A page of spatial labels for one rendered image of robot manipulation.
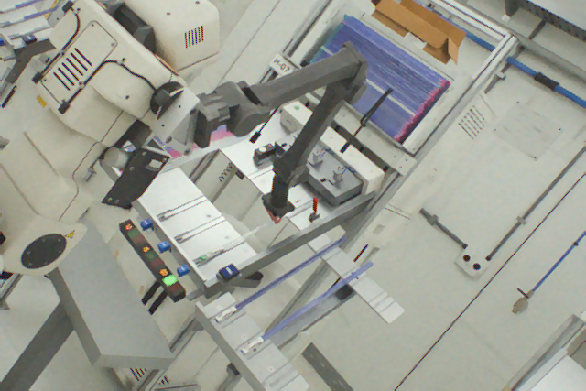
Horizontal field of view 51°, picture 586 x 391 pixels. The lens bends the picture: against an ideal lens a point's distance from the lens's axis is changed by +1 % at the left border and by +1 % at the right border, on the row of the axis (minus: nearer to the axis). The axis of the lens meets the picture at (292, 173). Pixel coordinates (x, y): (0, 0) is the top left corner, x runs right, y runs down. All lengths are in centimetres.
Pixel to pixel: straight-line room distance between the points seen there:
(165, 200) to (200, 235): 19
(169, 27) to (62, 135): 33
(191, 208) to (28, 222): 75
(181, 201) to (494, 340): 201
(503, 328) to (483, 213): 62
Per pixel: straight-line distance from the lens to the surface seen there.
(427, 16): 281
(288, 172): 179
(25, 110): 321
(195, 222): 200
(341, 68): 149
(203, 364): 224
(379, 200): 216
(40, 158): 144
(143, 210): 205
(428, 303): 358
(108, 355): 155
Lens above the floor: 141
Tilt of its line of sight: 9 degrees down
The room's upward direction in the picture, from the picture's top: 38 degrees clockwise
